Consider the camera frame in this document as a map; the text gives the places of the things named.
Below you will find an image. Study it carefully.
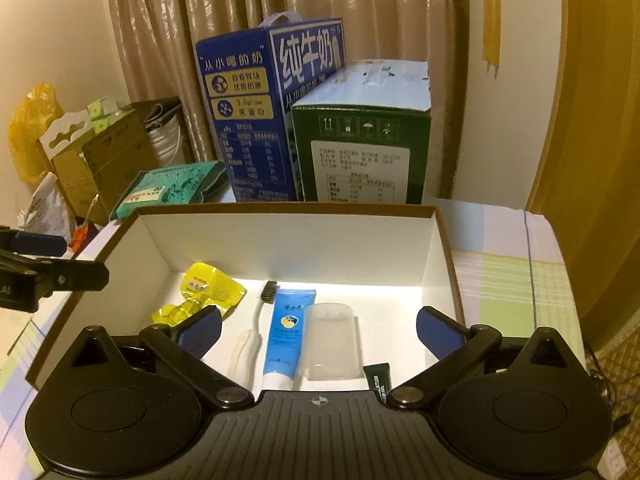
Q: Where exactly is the beige curtain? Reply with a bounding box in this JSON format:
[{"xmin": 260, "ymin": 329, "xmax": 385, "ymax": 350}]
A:
[{"xmin": 106, "ymin": 0, "xmax": 470, "ymax": 198}]

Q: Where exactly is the white toothbrush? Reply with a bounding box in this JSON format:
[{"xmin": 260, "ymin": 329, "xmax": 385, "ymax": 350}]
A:
[{"xmin": 228, "ymin": 281, "xmax": 279, "ymax": 390}]

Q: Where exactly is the dark green small tube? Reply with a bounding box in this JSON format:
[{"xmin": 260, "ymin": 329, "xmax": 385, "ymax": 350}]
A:
[{"xmin": 363, "ymin": 363, "xmax": 392, "ymax": 404}]

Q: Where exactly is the blue milk carton box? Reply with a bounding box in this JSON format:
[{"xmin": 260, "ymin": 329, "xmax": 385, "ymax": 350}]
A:
[{"xmin": 195, "ymin": 11, "xmax": 345, "ymax": 202}]

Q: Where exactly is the silver foil bag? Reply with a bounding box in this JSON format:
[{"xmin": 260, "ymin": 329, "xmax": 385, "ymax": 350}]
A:
[{"xmin": 21, "ymin": 172, "xmax": 73, "ymax": 242}]

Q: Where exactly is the green tea packet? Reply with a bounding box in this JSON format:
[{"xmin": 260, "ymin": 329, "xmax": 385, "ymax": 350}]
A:
[{"xmin": 110, "ymin": 160, "xmax": 228, "ymax": 220}]

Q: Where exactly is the brown cardboard carton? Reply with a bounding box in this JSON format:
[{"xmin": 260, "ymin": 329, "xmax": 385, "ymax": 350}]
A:
[{"xmin": 37, "ymin": 96, "xmax": 182, "ymax": 226}]

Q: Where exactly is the blue toothpaste tube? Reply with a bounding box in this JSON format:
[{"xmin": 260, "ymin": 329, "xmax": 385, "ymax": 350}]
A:
[{"xmin": 262, "ymin": 289, "xmax": 316, "ymax": 390}]

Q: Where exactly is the checkered tablecloth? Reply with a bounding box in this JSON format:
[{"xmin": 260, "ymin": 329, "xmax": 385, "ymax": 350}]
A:
[{"xmin": 1, "ymin": 198, "xmax": 585, "ymax": 479}]

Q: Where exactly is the clear plastic cup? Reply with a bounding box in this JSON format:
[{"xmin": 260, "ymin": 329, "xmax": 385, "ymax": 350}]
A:
[{"xmin": 298, "ymin": 302, "xmax": 361, "ymax": 382}]

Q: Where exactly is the yellow snack packet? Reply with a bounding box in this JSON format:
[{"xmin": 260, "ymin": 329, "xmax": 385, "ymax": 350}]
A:
[
  {"xmin": 180, "ymin": 262, "xmax": 246, "ymax": 313},
  {"xmin": 151, "ymin": 300, "xmax": 228, "ymax": 326}
]

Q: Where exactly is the green milk carton box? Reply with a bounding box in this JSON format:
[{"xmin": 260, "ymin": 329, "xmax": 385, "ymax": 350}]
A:
[{"xmin": 292, "ymin": 60, "xmax": 432, "ymax": 204}]

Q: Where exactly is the brown cardboard storage box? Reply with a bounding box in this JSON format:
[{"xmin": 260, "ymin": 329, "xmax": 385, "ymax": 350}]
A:
[{"xmin": 26, "ymin": 203, "xmax": 464, "ymax": 388}]

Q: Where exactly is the white power strip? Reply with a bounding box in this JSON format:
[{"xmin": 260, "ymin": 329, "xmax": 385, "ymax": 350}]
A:
[{"xmin": 598, "ymin": 438, "xmax": 627, "ymax": 480}]

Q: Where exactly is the yellow plastic bag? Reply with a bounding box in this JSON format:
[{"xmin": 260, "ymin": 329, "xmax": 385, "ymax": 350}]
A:
[{"xmin": 8, "ymin": 82, "xmax": 64, "ymax": 188}]

